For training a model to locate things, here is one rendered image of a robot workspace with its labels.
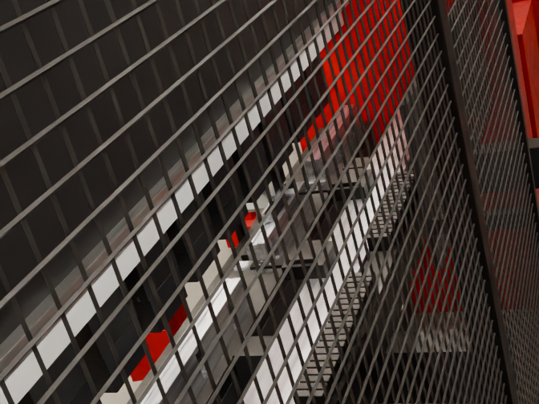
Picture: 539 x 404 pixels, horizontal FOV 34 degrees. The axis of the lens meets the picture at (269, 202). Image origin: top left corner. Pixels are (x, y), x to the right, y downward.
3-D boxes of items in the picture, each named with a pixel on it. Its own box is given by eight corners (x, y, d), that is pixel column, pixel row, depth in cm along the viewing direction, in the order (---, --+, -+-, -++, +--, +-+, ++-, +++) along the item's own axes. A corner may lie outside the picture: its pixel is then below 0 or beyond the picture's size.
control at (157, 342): (148, 342, 271) (130, 292, 264) (197, 334, 268) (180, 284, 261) (132, 381, 253) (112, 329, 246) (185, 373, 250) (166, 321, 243)
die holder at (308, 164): (346, 128, 334) (340, 105, 330) (361, 126, 332) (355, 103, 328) (309, 187, 293) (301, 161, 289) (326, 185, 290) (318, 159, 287)
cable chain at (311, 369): (353, 287, 201) (349, 272, 200) (378, 285, 199) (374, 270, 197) (297, 413, 165) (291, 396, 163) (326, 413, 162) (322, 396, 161)
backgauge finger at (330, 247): (245, 259, 232) (241, 243, 230) (339, 252, 221) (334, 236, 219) (229, 284, 222) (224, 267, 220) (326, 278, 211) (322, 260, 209)
